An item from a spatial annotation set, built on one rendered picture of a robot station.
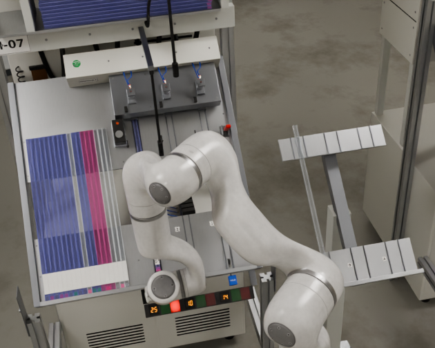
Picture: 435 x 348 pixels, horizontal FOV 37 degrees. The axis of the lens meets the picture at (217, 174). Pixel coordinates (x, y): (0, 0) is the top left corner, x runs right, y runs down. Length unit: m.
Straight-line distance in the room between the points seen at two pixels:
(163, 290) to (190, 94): 0.69
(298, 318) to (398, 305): 1.63
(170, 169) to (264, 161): 2.48
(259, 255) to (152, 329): 1.28
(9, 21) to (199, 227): 0.87
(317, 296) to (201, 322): 1.26
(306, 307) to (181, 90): 0.95
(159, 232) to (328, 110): 2.83
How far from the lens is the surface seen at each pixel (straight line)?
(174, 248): 1.65
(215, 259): 2.05
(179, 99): 2.10
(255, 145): 3.94
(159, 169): 1.35
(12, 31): 2.09
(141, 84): 2.11
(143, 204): 1.54
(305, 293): 1.42
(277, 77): 4.71
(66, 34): 2.10
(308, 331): 1.41
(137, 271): 2.04
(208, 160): 1.40
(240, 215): 1.39
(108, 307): 2.52
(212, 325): 2.67
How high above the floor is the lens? 2.13
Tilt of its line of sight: 35 degrees down
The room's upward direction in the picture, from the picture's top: 4 degrees counter-clockwise
